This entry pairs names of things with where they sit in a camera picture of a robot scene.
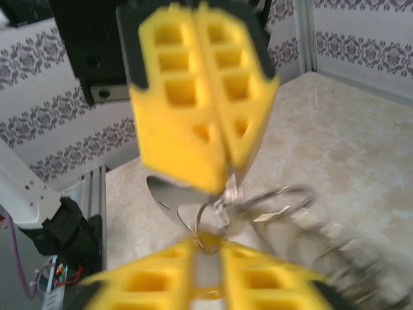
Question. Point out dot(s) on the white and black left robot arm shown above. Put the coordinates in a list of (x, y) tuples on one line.
[(19, 187)]

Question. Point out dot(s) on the large metal keyring band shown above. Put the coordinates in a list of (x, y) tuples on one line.
[(284, 239)]

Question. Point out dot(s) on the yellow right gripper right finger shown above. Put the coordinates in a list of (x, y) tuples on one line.
[(238, 290)]

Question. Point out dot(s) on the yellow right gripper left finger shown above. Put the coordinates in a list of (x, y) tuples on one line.
[(174, 268)]

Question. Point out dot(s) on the wide aluminium base rail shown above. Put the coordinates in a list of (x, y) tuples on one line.
[(96, 193)]

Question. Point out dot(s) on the aluminium frame post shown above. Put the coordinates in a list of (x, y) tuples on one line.
[(306, 32)]

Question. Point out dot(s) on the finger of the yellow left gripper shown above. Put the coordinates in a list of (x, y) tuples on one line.
[(167, 145), (255, 97)]

